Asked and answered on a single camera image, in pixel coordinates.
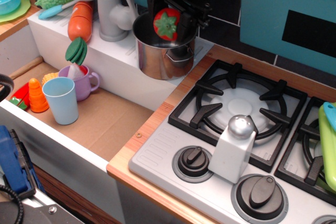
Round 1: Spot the black right burner grate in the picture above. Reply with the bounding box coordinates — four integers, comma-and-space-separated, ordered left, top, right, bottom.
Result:
275, 97, 335, 206

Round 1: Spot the grey blue pasta spoon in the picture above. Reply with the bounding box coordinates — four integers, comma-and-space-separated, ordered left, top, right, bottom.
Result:
38, 0, 93, 20

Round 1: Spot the green plastic plate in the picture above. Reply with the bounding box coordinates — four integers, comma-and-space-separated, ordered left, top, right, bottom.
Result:
0, 0, 31, 23

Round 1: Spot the white toy sink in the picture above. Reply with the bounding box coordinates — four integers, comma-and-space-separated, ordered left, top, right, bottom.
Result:
0, 6, 215, 224

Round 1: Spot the red toy pepper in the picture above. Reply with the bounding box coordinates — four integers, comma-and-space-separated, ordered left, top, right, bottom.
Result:
9, 82, 30, 110

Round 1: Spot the grey toy faucet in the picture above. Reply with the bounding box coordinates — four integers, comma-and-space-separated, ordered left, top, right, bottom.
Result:
98, 0, 139, 42

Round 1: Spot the light blue plastic cup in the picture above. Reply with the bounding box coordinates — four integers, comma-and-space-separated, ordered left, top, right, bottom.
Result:
43, 77, 79, 125

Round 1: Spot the black left burner grate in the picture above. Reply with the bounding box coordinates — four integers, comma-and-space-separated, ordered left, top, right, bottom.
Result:
168, 60, 307, 172

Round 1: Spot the stainless steel pot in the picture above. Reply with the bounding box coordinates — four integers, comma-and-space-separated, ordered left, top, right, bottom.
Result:
133, 13, 196, 80

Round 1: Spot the small black stove knob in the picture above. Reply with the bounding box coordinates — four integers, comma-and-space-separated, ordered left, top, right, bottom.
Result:
172, 146, 213, 184

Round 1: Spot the black burner grate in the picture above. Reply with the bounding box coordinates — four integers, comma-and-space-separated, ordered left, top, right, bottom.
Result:
168, 60, 307, 172
275, 97, 335, 206

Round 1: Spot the small orange toy carrot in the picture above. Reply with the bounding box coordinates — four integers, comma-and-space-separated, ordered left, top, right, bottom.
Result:
28, 78, 49, 113

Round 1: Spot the white salt shaker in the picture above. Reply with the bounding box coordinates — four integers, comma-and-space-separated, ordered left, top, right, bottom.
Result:
208, 115, 257, 184

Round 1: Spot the lime green plastic container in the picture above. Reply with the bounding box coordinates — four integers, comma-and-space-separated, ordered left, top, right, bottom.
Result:
319, 102, 335, 191

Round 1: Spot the grey toy stove top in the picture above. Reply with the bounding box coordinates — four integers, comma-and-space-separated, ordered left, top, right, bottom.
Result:
128, 121, 336, 224

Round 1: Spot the red toy strawberry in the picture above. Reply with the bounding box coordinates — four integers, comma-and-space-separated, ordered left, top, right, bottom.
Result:
153, 8, 181, 41

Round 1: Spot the blue black clamp device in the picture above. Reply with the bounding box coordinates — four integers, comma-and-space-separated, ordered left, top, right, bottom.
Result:
1, 125, 45, 199

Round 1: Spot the large black stove knob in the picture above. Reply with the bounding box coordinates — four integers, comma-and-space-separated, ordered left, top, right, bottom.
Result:
231, 174, 289, 223

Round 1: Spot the yellow toy corn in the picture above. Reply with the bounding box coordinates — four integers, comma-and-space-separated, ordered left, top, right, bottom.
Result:
41, 72, 58, 86

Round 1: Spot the purple plastic mug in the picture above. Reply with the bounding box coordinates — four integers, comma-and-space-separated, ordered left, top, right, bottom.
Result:
58, 64, 100, 101

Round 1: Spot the black coiled cable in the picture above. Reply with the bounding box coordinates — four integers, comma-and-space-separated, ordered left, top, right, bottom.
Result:
0, 184, 25, 224

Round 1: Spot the brown cardboard sheet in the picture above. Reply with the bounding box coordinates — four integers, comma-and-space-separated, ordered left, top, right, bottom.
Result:
5, 56, 154, 162

